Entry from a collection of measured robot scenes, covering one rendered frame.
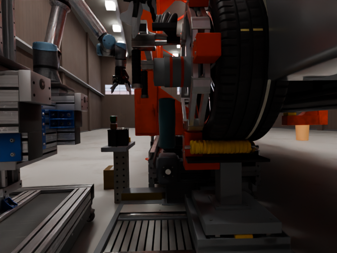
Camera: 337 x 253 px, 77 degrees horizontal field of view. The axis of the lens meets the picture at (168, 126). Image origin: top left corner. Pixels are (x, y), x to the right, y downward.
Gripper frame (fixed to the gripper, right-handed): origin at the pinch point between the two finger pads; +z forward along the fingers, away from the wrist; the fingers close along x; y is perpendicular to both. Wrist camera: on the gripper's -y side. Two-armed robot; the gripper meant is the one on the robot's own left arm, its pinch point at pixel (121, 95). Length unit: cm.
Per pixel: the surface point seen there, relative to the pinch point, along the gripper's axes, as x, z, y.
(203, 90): 61, -17, 68
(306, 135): 343, 141, -497
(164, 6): -31, -112, -230
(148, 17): 14, -54, -10
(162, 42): 38, -34, 38
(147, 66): 28.2, -22.4, 30.8
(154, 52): 21.7, -30.9, -5.3
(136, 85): 36, -16, 67
